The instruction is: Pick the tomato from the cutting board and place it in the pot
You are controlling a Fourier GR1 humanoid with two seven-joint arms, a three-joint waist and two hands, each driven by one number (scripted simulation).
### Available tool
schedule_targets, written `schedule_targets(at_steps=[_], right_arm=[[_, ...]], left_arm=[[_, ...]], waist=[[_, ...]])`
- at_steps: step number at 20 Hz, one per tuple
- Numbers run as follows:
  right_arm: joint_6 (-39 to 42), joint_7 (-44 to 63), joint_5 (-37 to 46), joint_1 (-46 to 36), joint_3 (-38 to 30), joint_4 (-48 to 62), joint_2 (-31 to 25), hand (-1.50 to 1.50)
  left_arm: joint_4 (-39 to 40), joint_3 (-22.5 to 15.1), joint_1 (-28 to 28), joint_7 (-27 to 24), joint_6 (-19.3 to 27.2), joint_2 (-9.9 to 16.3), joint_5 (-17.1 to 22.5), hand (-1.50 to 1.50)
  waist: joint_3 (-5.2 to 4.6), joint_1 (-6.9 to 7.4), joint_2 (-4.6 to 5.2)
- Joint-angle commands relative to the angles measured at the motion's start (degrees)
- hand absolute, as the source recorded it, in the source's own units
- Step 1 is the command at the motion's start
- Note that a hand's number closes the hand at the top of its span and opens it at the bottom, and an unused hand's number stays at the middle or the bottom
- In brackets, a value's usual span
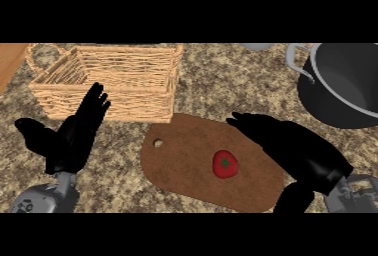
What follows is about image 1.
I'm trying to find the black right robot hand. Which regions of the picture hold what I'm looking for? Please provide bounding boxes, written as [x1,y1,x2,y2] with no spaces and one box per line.
[224,111,355,214]

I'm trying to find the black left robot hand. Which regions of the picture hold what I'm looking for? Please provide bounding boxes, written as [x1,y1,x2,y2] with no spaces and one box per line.
[13,81,112,175]

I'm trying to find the red tomato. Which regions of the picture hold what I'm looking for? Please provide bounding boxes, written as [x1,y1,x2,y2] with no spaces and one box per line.
[211,149,240,180]

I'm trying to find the brown wooden cutting board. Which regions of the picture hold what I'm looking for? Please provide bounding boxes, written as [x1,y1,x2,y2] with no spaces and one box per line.
[138,112,286,214]

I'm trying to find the dark grey pot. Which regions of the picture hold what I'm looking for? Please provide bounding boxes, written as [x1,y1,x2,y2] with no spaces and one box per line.
[285,43,378,130]

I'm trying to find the wicker basket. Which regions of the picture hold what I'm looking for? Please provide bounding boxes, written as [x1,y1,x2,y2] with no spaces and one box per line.
[25,43,186,124]

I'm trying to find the light wooden panel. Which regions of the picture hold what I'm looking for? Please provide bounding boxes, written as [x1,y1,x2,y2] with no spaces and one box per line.
[0,43,32,95]

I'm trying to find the pale grey round object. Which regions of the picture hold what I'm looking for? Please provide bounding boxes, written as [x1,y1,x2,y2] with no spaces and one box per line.
[237,43,277,52]

